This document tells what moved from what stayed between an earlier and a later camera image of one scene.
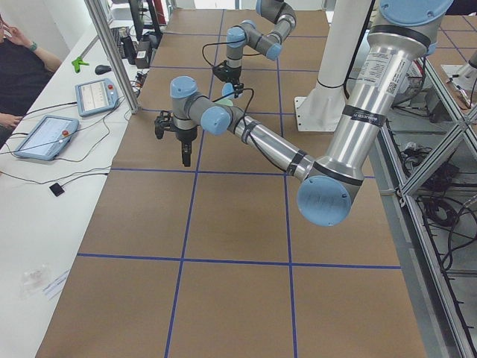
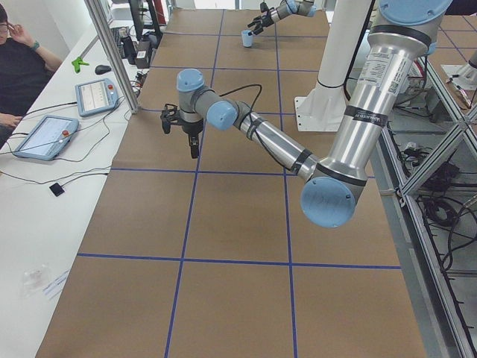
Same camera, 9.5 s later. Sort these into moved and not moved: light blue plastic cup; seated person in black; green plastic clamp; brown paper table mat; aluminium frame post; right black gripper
Moved: light blue plastic cup; right black gripper
Not moved: aluminium frame post; seated person in black; green plastic clamp; brown paper table mat
